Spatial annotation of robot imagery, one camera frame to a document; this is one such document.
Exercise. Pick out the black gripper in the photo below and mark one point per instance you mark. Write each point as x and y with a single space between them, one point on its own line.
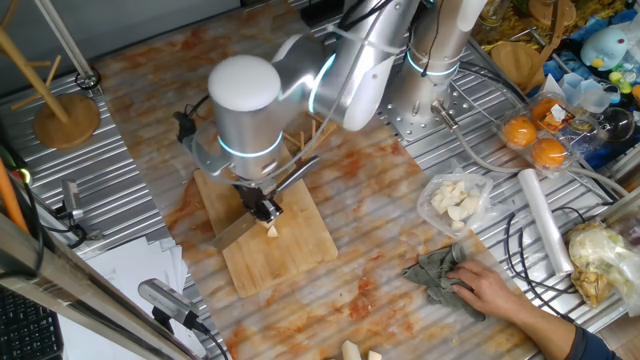
252 195

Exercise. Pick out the steel cleaver knife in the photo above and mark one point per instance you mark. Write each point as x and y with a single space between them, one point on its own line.
235 231

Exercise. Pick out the grey-green cloth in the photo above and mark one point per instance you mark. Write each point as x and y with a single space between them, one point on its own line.
430 272

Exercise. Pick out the person's right forearm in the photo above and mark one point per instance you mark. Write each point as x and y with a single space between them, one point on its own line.
545 327

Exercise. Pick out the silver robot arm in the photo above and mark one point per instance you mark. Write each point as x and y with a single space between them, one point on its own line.
245 130

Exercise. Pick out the large white radish chunk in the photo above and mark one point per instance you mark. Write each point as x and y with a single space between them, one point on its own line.
350 351

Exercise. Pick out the small white radish chunk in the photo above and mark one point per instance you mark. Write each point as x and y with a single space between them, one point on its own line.
374 355

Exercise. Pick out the person's right hand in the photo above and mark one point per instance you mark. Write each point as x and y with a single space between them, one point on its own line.
490 290

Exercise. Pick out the wooden cutting board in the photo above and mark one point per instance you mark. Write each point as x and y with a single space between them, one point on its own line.
290 260

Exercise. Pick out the orange marbled table mat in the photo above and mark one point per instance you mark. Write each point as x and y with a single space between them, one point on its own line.
350 225

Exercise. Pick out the wooden knife rack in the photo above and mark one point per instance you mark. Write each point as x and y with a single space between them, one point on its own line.
324 132

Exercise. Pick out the white paper stack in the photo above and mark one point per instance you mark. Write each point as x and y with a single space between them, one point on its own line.
135 265

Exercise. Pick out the wooden mug tree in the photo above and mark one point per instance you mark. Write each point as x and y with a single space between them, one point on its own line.
67 122

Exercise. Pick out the orange pole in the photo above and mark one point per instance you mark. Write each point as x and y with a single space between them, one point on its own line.
10 200

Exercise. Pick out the black keyboard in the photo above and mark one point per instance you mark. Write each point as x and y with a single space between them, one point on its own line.
25 330

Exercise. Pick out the white plastic bag roll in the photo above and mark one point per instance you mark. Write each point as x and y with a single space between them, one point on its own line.
545 220

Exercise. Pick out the round wooden disc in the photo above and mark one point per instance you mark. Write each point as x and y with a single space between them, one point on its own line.
515 65

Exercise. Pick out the orange fruit with label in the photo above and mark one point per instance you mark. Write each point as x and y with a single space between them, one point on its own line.
542 107

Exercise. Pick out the clear plastic fruit pack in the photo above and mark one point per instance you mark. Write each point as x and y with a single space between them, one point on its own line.
580 135

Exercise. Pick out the clear bag of vegetable scraps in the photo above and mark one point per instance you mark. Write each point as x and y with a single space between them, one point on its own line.
600 260

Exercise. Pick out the clear glass bowl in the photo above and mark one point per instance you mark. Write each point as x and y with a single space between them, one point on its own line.
616 125

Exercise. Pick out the blue plush toy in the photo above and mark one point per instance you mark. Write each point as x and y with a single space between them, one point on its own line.
602 47

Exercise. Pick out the silver bracket with black connector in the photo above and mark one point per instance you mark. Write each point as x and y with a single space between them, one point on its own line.
205 155

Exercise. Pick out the large silver camera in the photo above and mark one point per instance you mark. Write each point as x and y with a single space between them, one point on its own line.
165 299

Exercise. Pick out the small silver camera on clamp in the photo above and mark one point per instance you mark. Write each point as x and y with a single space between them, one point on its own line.
71 197

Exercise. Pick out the steel frame bar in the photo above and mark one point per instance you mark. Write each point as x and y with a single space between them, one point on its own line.
75 295

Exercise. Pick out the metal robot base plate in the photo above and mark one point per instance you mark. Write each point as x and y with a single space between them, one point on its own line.
462 100

